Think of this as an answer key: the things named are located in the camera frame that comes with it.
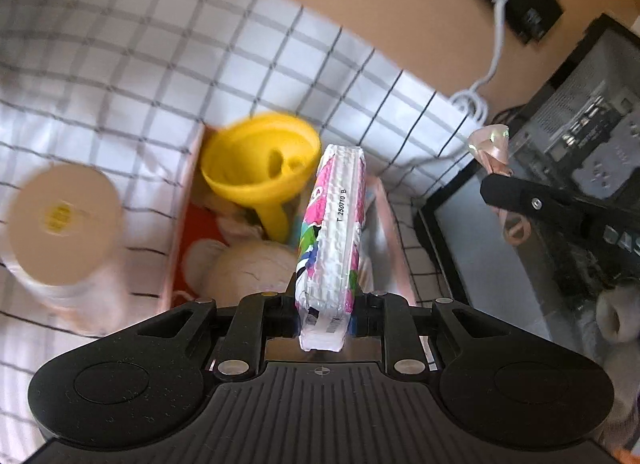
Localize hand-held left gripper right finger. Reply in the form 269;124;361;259
347;291;533;381

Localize yellow plastic funnel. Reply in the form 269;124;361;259
200;112;322;245

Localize pink white tissue packet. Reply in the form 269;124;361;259
295;144;368;352

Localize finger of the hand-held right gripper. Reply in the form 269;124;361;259
480;173;603;245

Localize cream tape roll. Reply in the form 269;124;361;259
0;164;126;335

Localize white grid tablecloth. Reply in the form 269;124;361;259
0;0;481;464

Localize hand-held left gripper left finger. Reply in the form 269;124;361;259
107;271;303;381

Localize black computer case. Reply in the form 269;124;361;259
417;14;640;345

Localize pink box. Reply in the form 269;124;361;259
160;124;418;309

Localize red packet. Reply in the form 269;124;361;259
172;206;231;295

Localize pink ribbon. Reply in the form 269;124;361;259
467;125;533;245

